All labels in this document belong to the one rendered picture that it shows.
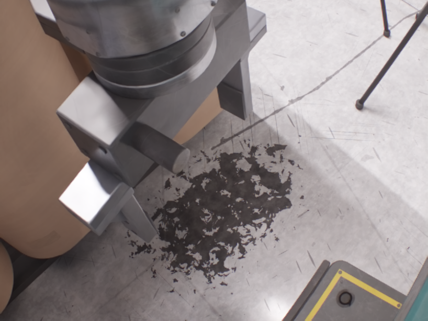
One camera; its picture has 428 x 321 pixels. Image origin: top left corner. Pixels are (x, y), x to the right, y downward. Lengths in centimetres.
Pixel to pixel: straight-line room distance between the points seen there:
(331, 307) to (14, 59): 79
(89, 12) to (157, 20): 3
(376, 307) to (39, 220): 78
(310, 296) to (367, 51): 103
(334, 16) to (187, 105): 162
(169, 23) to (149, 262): 125
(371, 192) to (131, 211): 121
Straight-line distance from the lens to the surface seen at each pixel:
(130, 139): 27
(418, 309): 32
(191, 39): 25
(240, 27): 32
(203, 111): 130
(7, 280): 132
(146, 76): 25
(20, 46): 81
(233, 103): 42
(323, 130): 158
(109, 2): 20
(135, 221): 36
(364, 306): 106
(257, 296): 137
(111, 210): 31
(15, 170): 96
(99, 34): 22
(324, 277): 106
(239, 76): 39
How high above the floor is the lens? 134
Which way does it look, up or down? 60 degrees down
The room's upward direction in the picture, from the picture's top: 15 degrees counter-clockwise
